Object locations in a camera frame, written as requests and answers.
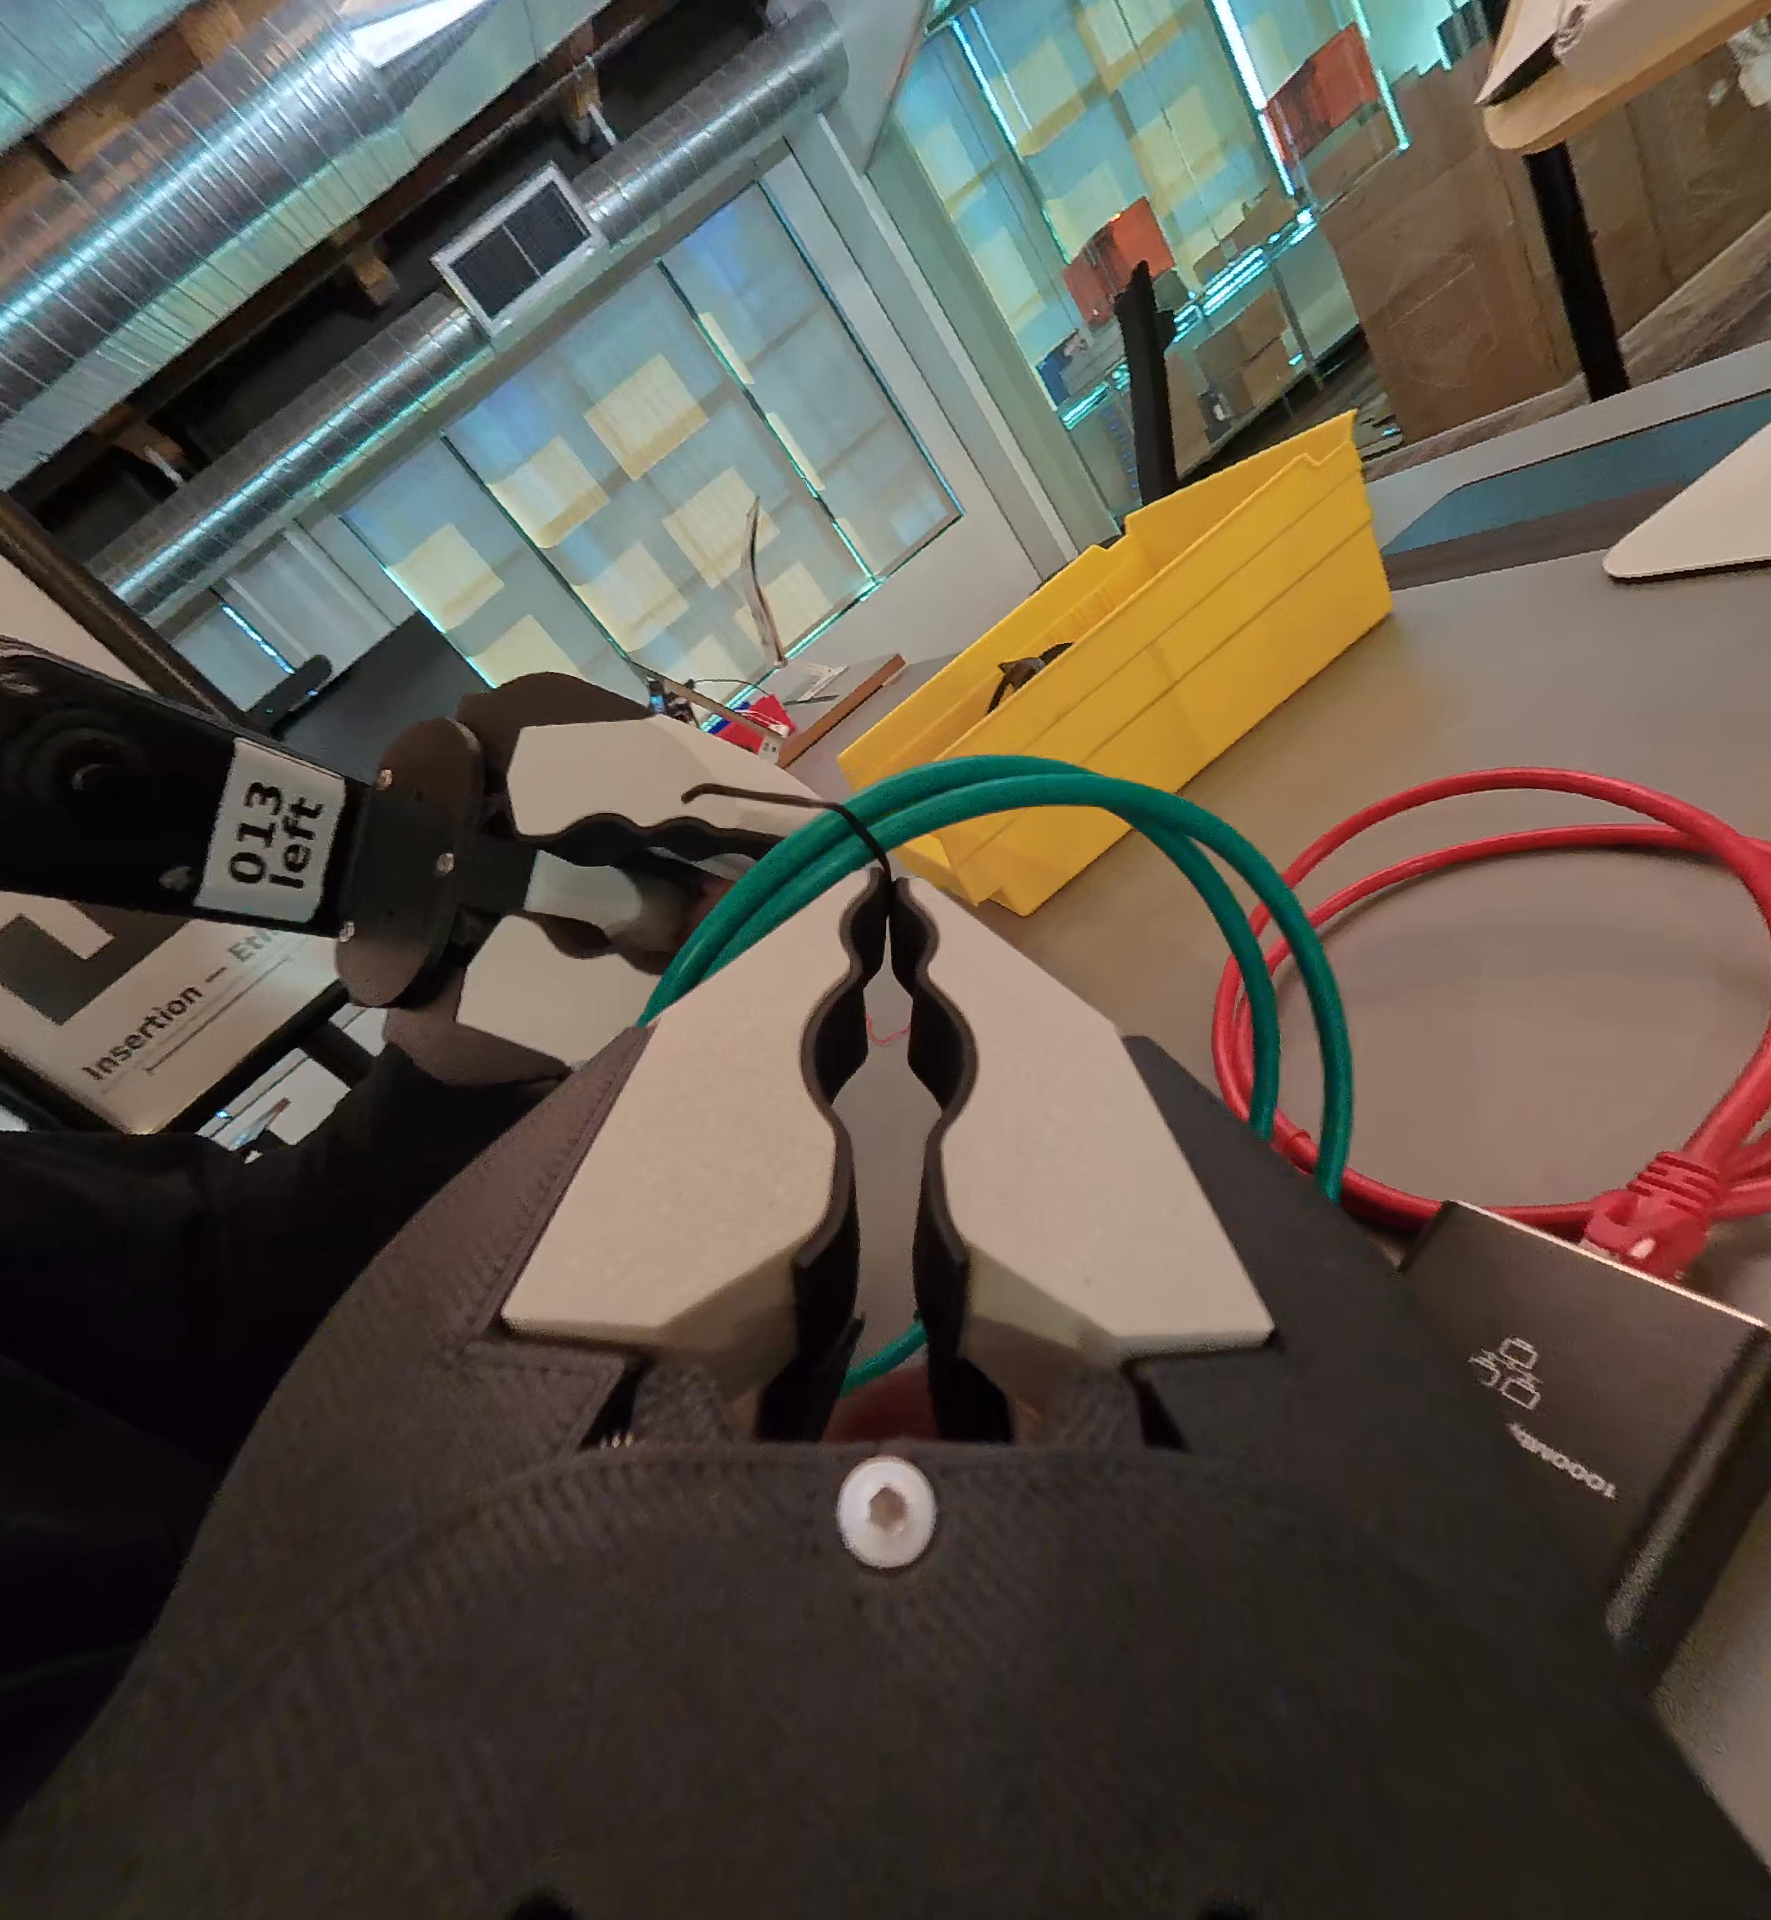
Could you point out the wooden edged table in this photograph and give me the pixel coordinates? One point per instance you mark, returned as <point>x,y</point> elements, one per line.
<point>855,691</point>

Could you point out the white vent grille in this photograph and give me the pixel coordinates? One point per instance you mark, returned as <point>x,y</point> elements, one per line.
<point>513,248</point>

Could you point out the silver ventilation duct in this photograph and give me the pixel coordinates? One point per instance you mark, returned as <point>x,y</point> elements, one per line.
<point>300,436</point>
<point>225,194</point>

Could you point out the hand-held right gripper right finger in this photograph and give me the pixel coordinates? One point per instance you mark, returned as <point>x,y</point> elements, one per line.
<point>1096,1170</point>

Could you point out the black office chair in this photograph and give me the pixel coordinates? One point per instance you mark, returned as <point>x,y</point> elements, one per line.
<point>1148,391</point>

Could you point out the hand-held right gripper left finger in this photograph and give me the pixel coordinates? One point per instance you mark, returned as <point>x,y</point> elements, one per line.
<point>705,1170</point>

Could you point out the yellow plastic bin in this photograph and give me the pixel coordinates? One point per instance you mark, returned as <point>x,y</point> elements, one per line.
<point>1170,660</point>

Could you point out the person's left forearm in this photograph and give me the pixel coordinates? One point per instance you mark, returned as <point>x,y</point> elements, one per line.
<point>150,1277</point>

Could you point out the black stand pole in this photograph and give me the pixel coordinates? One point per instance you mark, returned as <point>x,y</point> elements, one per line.
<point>1576,271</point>

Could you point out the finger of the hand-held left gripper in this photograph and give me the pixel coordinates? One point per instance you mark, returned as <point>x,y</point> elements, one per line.
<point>587,908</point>
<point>630,773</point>

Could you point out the black ethernet adapter box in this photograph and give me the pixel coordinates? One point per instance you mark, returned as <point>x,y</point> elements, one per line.
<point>1604,1349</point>

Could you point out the curved clear stand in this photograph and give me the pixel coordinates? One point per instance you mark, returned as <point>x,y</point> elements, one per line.
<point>761,586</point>

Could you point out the stack of cardboard boxes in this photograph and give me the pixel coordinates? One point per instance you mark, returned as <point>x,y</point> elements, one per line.
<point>1440,271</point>

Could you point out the framed marker poster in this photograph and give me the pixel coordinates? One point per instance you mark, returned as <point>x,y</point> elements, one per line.
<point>14,977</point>

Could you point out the wooden document board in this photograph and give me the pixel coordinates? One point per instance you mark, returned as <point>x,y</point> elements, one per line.
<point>1651,76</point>

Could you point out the black twist tie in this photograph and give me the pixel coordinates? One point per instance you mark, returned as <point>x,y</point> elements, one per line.
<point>780,802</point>

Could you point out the red plastic bin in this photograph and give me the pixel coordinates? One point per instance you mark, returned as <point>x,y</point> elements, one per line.
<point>748,727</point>

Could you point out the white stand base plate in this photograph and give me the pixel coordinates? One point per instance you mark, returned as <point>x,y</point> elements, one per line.
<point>1741,495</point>

